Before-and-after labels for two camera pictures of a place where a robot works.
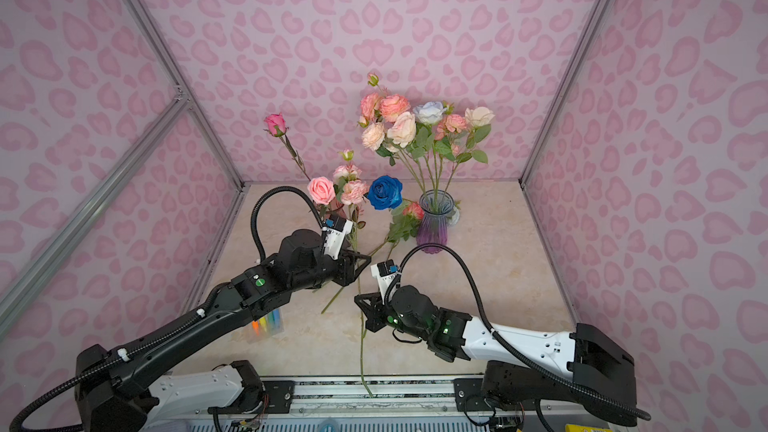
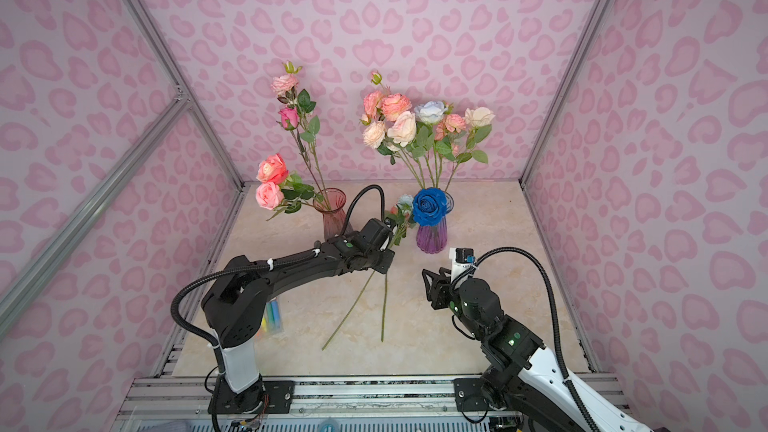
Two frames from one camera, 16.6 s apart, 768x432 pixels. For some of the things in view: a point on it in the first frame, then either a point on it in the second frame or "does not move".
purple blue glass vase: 432,228 does not move
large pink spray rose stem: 375,105 does not move
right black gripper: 373,313 -> 440,288
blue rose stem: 385,193 -> 429,206
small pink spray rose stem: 353,191 -> 286,85
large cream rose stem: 401,132 does not move
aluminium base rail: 428,401 does not move
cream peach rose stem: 373,137 does not move
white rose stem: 478,119 does not move
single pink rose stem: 322,192 -> 270,196
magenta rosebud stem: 277,126 -> 290,119
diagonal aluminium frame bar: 25,277 does not move
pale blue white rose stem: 428,113 does not move
